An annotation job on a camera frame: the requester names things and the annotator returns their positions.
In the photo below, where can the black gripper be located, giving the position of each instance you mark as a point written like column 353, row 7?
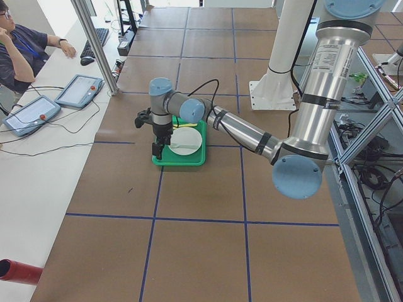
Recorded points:
column 161, row 131

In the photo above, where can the yellow plastic spoon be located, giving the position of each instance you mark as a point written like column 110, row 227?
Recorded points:
column 185, row 125

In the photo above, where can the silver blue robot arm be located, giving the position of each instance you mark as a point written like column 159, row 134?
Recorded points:
column 298, row 158

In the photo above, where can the pale green plastic fork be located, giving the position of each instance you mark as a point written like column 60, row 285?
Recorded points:
column 191, row 147

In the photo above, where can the green plastic tray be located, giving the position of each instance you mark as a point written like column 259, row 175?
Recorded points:
column 169, row 158

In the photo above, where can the white round plate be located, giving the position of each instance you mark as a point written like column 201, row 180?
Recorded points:
column 187, row 136

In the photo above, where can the far teach pendant tablet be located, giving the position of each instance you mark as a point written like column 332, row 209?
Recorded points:
column 80, row 91

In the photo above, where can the teach pendant tablet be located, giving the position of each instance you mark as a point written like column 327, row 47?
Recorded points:
column 31, row 116
column 80, row 91

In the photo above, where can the black computer mouse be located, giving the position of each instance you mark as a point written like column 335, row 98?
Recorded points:
column 86, row 60

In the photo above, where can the near teach pendant tablet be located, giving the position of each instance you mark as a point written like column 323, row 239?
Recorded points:
column 31, row 116

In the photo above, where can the seated person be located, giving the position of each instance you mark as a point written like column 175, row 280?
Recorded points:
column 23, row 52

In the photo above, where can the red cylinder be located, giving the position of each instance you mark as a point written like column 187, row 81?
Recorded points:
column 18, row 272

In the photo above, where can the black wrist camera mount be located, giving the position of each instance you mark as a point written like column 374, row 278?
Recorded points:
column 143, row 117

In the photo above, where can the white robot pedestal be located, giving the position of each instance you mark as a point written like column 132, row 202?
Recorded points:
column 274, row 91

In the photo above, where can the aluminium frame post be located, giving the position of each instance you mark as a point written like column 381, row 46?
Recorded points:
column 84, row 17

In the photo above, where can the aluminium side rail frame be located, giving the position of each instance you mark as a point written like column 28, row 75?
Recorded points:
column 366, row 142

